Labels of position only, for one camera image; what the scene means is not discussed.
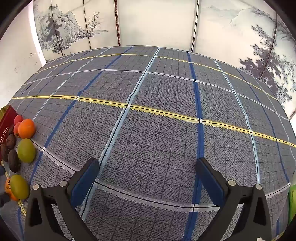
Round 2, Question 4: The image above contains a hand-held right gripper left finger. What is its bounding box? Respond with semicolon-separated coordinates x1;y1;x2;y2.
24;158;100;241

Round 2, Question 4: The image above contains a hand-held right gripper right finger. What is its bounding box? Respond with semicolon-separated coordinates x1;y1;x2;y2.
195;157;272;241

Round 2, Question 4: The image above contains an orange mandarin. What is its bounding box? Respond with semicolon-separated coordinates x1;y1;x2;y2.
18;119;36;139
5;178;19;202

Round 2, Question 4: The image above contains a brown water chestnut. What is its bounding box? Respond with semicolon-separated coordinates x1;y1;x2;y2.
6;134;17;150
8;149;22;173
0;144;10;162

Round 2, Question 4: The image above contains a green round fruit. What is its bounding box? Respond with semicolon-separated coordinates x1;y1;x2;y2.
10;174;30;200
17;138;36;163

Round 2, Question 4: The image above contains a red metal tin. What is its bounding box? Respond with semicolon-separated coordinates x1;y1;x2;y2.
0;105;19;149

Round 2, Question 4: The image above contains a grey plaid tablecloth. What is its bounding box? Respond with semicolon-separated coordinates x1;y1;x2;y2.
0;46;296;241

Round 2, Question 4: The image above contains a green object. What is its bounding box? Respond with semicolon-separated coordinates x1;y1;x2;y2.
288;184;296;223

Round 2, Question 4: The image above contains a landscape painted folding screen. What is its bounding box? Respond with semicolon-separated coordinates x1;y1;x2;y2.
32;0;293;121

